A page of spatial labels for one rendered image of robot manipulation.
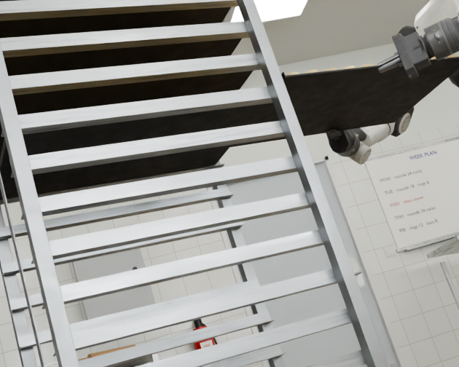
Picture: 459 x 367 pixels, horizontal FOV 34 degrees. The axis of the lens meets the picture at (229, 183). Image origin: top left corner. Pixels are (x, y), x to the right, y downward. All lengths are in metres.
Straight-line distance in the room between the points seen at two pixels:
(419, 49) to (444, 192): 4.78
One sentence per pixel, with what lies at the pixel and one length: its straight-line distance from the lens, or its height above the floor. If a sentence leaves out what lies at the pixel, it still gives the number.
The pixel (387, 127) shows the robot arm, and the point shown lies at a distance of 2.67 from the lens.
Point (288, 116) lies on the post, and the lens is 1.70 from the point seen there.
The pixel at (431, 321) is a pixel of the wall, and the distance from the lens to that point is 6.31.
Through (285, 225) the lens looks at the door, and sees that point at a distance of 6.12.
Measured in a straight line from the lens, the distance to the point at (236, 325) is 1.96.
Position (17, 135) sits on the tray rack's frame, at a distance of 1.50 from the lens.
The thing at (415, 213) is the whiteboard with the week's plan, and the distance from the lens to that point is 6.49.
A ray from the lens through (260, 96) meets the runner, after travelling 1.73.
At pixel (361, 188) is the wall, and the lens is 6.40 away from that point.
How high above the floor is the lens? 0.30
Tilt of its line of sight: 17 degrees up
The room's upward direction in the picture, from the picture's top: 18 degrees counter-clockwise
